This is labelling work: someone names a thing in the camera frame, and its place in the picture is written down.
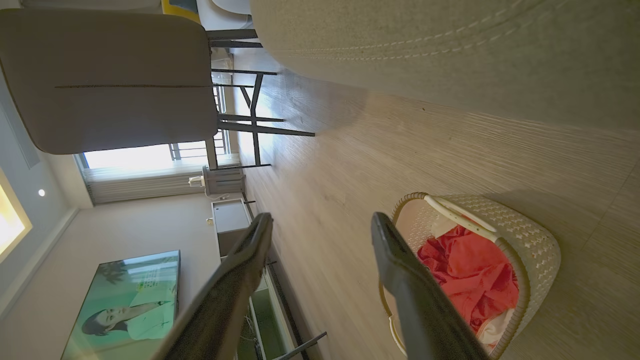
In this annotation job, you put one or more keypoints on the beige fabric sofa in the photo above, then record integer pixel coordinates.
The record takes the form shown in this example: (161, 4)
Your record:
(450, 40)

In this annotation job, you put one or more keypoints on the white chair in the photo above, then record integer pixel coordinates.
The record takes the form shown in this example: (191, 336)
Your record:
(220, 12)

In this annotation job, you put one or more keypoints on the flat screen television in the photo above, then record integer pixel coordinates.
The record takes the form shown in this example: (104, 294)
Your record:
(130, 305)

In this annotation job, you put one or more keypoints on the yellow object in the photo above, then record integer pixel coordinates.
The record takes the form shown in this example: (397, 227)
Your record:
(177, 10)

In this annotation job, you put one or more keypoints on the window with railing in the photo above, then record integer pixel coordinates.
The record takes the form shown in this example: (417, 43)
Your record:
(130, 156)

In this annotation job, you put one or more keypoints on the red garment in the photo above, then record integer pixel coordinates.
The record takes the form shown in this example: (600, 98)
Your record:
(475, 270)

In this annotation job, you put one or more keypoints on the low white television stand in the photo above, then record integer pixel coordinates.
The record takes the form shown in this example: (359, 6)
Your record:
(270, 320)

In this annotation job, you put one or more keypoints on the white woven plastic laundry basket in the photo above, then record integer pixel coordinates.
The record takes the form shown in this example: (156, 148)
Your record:
(530, 240)

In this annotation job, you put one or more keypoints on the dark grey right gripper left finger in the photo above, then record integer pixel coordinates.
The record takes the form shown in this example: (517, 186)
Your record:
(235, 295)

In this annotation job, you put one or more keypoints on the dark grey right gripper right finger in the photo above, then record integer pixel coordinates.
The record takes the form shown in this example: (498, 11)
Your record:
(420, 310)

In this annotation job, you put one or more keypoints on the white pleated curtain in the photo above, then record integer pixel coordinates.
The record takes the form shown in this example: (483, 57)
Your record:
(140, 185)

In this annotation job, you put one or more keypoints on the rectangular ceiling light panel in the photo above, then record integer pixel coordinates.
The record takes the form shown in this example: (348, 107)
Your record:
(10, 220)

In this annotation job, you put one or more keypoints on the white cabinet box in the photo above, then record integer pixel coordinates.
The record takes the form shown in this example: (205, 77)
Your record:
(230, 220)

